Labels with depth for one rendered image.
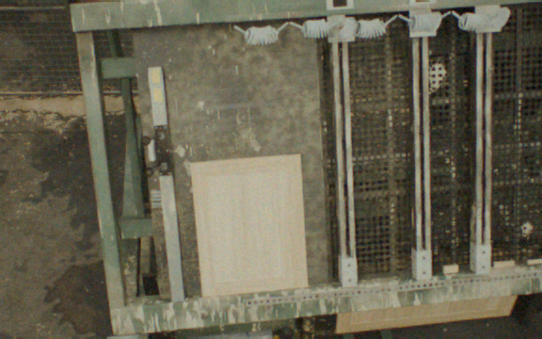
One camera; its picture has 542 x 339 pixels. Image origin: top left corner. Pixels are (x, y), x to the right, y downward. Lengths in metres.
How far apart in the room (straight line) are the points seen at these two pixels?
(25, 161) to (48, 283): 1.09
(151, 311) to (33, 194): 2.03
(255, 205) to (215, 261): 0.28
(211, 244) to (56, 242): 1.76
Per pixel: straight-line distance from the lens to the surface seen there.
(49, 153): 4.96
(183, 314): 2.87
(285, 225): 2.79
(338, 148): 2.68
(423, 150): 2.78
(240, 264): 2.82
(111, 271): 2.81
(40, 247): 4.39
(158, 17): 2.56
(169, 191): 2.70
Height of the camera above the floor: 3.24
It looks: 44 degrees down
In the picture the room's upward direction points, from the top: straight up
